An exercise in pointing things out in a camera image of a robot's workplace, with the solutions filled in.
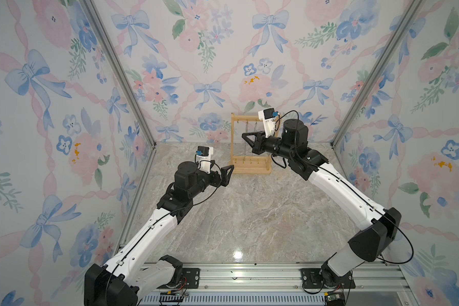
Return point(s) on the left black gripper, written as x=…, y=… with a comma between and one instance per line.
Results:
x=225, y=178

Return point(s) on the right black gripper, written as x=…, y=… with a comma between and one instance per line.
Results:
x=258, y=145

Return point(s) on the wooden jewelry display stand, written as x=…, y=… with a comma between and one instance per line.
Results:
x=248, y=163

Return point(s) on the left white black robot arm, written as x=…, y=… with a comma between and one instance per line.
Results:
x=122, y=280

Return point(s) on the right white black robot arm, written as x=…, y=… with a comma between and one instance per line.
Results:
x=377, y=226

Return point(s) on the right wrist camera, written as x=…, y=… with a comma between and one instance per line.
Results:
x=268, y=116

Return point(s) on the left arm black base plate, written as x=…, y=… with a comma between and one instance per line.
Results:
x=189, y=278

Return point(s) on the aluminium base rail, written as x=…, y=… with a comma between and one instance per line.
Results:
x=281, y=284

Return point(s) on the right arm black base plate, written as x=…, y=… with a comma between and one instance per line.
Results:
x=315, y=278

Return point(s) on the left aluminium corner post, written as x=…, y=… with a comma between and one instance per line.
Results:
x=100, y=31

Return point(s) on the aluminium corner post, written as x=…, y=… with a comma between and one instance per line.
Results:
x=100, y=31
x=394, y=41

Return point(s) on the right aluminium corner post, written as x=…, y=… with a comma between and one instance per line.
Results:
x=394, y=41

